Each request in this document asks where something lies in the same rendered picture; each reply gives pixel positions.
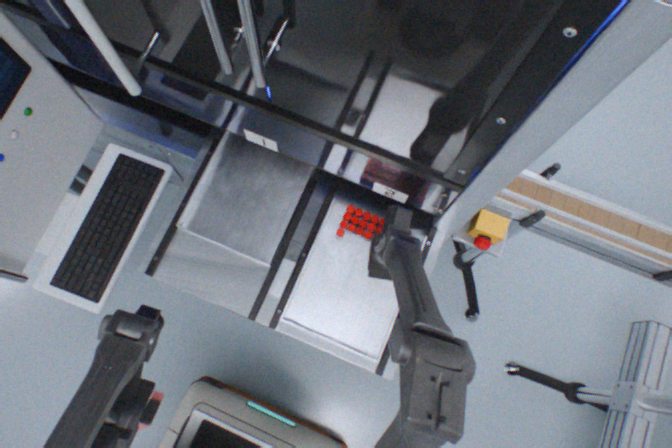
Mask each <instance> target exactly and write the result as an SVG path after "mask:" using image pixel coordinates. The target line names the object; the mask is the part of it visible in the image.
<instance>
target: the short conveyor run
mask: <svg viewBox="0 0 672 448"><path fill-rule="evenodd" d="M560 168H561V167H560V165H559V164H558V162H555V164H553V165H552V166H551V167H548V168H547V169H546V170H545V171H544V172H542V173H540V174H539V175H538V174H535V173H533V172H530V171H528V170H524V171H523V172H522V173H521V174H520V175H518V176H517V177H516V178H515V179H513V180H512V181H511V182H510V183H509V184H508V185H507V186H506V187H505V188H504V190H502V191H501V192H500V193H499V194H498V195H497V196H496V197H494V198H493V199H492V200H490V201H489V202H488V203H490V204H493V205H495V206H499V207H501V208H504V209H506V210H509V211H511V212H512V216H511V220H513V221H512V224H511V225H513V226H516V227H518V228H522V229H524V230H527V231H529V232H532V233H534V234H537V235H539V236H543V237H545V238H548V239H550V240H553V241H555V242H558V243H560V244H564V245H566V246H568V247H569V248H571V249H574V250H576V251H578V252H581V253H584V254H587V255H589V256H592V257H594V258H597V259H599V260H603V261H605V262H608V263H610V264H613V265H615V266H619V267H621V268H624V270H626V271H629V272H631V273H634V274H637V275H640V276H642V277H645V278H647V279H650V280H653V281H655V282H658V283H660V284H663V285H665V286H669V287H671V288H672V226H669V225H667V224H664V223H662V222H659V221H657V220H653V219H651V217H648V216H645V215H643V214H640V213H638V212H634V211H632V210H629V209H627V208H624V207H622V206H618V205H616V204H613V203H610V202H608V201H605V200H603V199H599V198H597V197H594V196H592V195H589V194H587V193H584V191H580V190H578V189H575V188H573V187H570V186H568V185H565V184H563V183H559V182H557V181H554V180H552V179H550V178H551V177H552V176H553V175H555V174H556V173H557V171H559V170H560Z"/></svg>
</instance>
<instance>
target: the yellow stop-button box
mask: <svg viewBox="0 0 672 448"><path fill-rule="evenodd" d="M511 216H512V212H510V211H507V210H505V209H502V208H500V207H498V206H494V205H492V204H489V203H487V204H486V205H485V206H484V207H483V208H482V209H481V210H480V211H478V212H477V213H476V214H475V215H474V216H473V219H472V223H471V226H469V228H468V231H467V235H468V236H472V237H475V238H476V237H483V238H486V239H488V240H489V241H491V245H494V244H496V243H498V242H499V241H501V240H503V239H504V237H505V234H506V231H507V228H508V225H509V222H510V221H509V220H510V218H511Z"/></svg>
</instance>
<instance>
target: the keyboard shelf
mask: <svg viewBox="0 0 672 448"><path fill-rule="evenodd" d="M119 153H123V154H125V155H128V156H130V157H134V158H137V160H139V161H142V162H144V163H147V164H150V165H152V166H155V167H159V168H161V169H164V170H165V173H164V175H163V177H162V179H161V181H160V183H159V185H158V187H157V190H155V192H154V194H153V196H152V198H151V200H150V202H149V204H148V206H147V208H146V210H145V212H144V214H143V216H142V218H141V221H140V223H139V225H138V227H137V229H136V231H135V233H134V235H133V237H132V239H130V241H129V243H128V245H127V247H126V250H125V252H124V254H123V256H122V258H121V260H120V262H119V264H118V266H117V268H116V270H115V272H114V274H113V276H112V279H111V281H109V283H108V285H107V287H106V289H105V291H104V293H103V295H102V297H101V299H100V301H99V304H95V302H93V301H89V300H87V299H84V298H82V297H79V296H77V295H75V294H72V293H70V292H66V291H64V290H61V289H59V288H56V287H54V286H51V285H50V282H51V280H52V278H53V276H54V274H55V273H56V270H57V268H58V266H59V264H60V262H61V260H62V258H63V256H64V255H65V253H67V251H68V249H69V247H70V244H71V242H72V240H73V239H74V237H75V235H76V233H77V231H78V229H79V227H80V225H81V223H82V222H83V220H84V217H85V215H87V213H88V211H89V209H90V207H91V205H92V204H93V202H94V200H95V198H96V196H97V194H98V192H99V189H100V187H101V186H102V184H103V182H104V180H105V178H106V176H107V174H108V172H110V170H111V169H112V167H113V165H114V163H115V161H116V158H117V156H118V154H119ZM172 172H173V167H172V166H171V165H170V164H167V163H164V162H162V161H159V160H156V159H153V157H150V156H148V155H145V154H142V153H140V152H137V151H134V150H131V149H128V148H126V147H123V146H120V145H118V144H115V143H109V144H108V146H107V148H106V149H105V151H104V153H103V155H102V157H101V159H100V161H99V163H98V165H97V167H96V169H95V171H94V173H93V175H92V176H91V178H90V180H89V182H88V184H87V186H85V188H84V189H83V192H82V194H81V196H80V197H77V196H75V195H72V194H69V193H67V194H66V196H64V198H63V199H62V201H61V203H60V205H59V207H58V209H57V210H56V212H55V214H54V216H53V218H52V221H51V222H50V224H49V226H48V228H47V230H46V232H44V233H43V235H42V237H41V239H40V241H39V243H38V244H37V247H36V249H35V252H37V253H40V254H42V255H45V256H48V257H47V259H45V261H44V263H43V265H42V267H41V269H40V270H39V273H38V275H37V277H36V279H35V281H34V283H33V288H34V289H36V290H39V291H41V292H44V293H46V294H50V295H52V296H55V297H57V298H59V300H62V301H64V302H67V303H70V304H73V305H75V306H78V307H80V308H83V309H85V310H88V311H90V312H94V313H96V314H100V313H102V312H103V310H104V308H105V306H106V303H107V301H108V299H109V297H110V295H112V293H113V291H114V289H115V287H116V285H117V283H118V281H119V279H120V276H121V274H122V272H123V270H124V268H125V266H126V264H127V262H128V260H129V258H130V255H131V253H133V251H134V248H135V246H136V244H137V242H138V240H139V238H140V236H141V234H142V232H143V230H144V228H145V226H146V224H147V222H148V220H149V217H150V215H151V213H152V211H153V209H154V207H155V205H157V203H158V201H159V199H160V197H161V195H162V193H163V191H164V189H165V186H166V184H167V182H168V180H169V178H170V176H171V174H172Z"/></svg>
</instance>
